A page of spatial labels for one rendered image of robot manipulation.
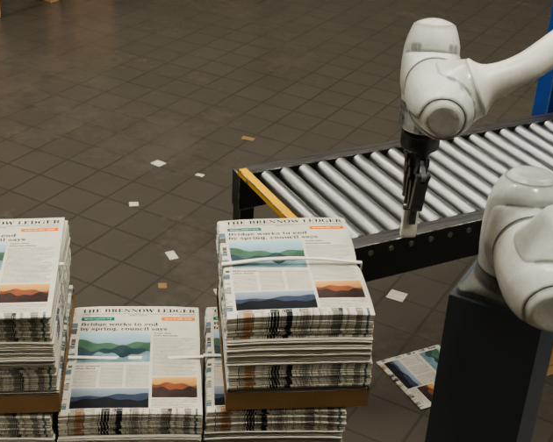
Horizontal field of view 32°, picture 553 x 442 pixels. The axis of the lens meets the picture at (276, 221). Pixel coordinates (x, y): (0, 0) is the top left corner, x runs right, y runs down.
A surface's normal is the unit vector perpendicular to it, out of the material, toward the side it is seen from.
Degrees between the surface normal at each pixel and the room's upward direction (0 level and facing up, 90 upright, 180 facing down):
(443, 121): 94
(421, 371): 0
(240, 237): 0
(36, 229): 2
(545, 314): 95
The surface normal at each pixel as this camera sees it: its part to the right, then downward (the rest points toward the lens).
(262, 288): 0.04, -0.87
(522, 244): -0.84, -0.47
